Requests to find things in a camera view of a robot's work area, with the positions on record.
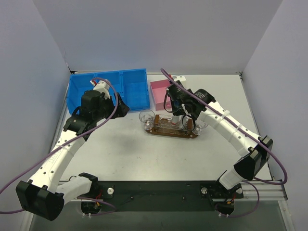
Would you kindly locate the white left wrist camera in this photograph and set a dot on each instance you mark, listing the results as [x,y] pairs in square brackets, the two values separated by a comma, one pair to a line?
[101,87]

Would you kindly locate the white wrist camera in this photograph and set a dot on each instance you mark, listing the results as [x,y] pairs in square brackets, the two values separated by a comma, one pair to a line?
[101,87]
[181,80]

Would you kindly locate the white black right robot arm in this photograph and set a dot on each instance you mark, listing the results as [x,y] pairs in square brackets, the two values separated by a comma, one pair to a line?
[253,156]

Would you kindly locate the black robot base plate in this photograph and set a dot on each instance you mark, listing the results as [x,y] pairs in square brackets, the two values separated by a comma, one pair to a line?
[151,204]

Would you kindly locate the brown wooden tray holder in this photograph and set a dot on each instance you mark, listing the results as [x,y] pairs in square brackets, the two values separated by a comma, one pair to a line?
[163,127]

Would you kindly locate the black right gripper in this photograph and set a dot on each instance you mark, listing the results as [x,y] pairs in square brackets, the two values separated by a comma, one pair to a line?
[179,110]

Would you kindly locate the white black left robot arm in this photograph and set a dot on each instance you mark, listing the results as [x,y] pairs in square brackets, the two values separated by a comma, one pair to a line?
[42,194]

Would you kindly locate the blue plastic bin left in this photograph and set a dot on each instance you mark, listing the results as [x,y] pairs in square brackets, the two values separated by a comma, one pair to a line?
[78,84]

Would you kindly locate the white toothpaste red cap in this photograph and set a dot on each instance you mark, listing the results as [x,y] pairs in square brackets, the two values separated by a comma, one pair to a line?
[175,120]

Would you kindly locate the blue plastic bin right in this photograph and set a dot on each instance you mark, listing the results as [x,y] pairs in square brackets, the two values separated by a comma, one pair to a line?
[135,89]

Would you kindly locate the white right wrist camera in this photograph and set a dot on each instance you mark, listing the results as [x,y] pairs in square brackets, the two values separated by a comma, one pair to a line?
[181,80]

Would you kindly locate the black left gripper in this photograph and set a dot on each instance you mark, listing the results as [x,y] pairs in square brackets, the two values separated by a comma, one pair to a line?
[115,106]

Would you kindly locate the aluminium frame rail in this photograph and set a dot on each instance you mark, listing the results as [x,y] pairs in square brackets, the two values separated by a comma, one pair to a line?
[183,189]

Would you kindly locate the pink wooden drawer box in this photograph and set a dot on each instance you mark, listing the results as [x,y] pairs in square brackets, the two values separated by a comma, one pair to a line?
[158,90]

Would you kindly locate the white toothpaste blue cap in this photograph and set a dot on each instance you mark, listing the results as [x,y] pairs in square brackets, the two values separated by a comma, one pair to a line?
[184,122]

